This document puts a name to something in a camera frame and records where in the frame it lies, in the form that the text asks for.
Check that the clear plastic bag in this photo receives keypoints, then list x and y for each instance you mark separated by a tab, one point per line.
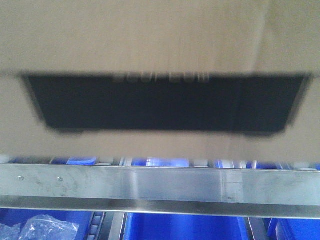
40	227

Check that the lower left blue bin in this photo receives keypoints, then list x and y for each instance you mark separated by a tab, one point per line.
11	217

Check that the brown cardboard box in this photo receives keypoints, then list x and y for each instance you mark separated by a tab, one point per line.
222	36

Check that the metal shelf front rail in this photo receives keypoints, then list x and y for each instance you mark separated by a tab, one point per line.
259	193

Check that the lower blue plastic bin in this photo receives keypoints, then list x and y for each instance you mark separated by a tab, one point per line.
147	226

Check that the lower roller track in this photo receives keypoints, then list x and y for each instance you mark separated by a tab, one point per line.
95	226

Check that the lower right blue bin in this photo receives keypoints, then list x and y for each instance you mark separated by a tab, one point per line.
292	229

